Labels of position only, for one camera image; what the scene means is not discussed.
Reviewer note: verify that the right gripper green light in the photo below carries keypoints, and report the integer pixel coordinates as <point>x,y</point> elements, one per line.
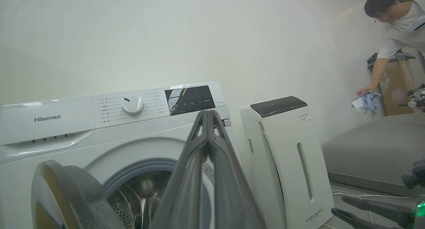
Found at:
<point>419,214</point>

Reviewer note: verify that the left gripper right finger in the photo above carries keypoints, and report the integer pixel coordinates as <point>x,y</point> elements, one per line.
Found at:
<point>232,195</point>

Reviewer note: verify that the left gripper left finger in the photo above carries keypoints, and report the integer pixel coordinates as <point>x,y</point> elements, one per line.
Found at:
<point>186,189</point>

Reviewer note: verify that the light blue white cloth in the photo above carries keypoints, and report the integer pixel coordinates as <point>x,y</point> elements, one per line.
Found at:
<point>367,104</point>

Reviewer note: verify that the person's bare forearm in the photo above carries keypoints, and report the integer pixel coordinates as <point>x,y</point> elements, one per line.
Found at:
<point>378,71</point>

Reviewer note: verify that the steel washing machine drum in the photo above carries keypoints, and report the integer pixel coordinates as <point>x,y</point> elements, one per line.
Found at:
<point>139,199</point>

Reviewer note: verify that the black washing machine display panel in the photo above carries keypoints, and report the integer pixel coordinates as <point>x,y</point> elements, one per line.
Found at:
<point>191,99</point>

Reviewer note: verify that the white Hisense washing machine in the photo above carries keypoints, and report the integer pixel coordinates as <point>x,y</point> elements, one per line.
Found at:
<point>99,146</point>

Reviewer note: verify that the white washing machine dial knob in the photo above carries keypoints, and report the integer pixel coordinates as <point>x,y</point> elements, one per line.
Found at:
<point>132,105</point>

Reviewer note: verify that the grey round washing machine door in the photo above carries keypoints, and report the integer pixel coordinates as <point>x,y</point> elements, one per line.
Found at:
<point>76,195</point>

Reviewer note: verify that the white washing machine detergent drawer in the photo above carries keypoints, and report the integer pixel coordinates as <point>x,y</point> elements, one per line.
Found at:
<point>46,122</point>

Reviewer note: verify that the person's hand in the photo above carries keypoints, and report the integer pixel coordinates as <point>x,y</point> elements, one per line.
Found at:
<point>365,90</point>

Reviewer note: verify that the white label sticker on washer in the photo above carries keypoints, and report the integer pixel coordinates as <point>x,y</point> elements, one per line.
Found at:
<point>208,173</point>

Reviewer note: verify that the white air purifier black top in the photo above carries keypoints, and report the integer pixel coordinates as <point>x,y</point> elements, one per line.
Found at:
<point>282,162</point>

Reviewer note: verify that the grey mattress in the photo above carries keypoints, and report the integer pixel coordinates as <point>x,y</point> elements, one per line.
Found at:
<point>375,149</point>

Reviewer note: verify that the QR code sticker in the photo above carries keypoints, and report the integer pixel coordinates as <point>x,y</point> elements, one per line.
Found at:
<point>226,122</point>

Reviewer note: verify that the small sticker on air purifier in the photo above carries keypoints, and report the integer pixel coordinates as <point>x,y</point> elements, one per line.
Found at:
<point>304,117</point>

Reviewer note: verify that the small toy clutter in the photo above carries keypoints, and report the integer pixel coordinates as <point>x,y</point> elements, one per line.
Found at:
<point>417,98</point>

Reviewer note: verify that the brown printed cardboard box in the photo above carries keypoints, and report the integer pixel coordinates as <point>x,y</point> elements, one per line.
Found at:
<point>396,89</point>

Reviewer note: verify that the dark blue clothes pile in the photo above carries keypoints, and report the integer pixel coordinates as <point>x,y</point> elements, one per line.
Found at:
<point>400,55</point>

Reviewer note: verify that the person in white t-shirt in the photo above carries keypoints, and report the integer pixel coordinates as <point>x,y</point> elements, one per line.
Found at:
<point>403,21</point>

